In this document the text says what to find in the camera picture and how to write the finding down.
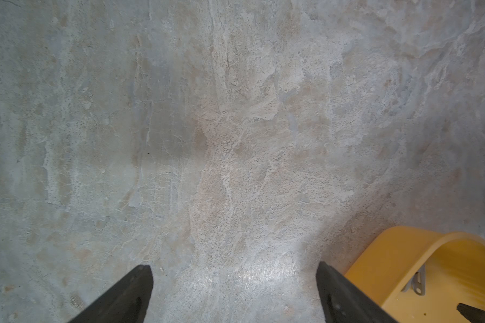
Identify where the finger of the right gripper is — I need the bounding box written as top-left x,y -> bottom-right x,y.
457,303 -> 485,323

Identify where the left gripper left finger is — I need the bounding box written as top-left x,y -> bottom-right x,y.
70,265 -> 154,323

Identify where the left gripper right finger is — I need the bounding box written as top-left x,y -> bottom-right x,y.
316,261 -> 396,322

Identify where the yellow plastic storage box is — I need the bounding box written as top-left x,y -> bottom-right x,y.
345,226 -> 485,322

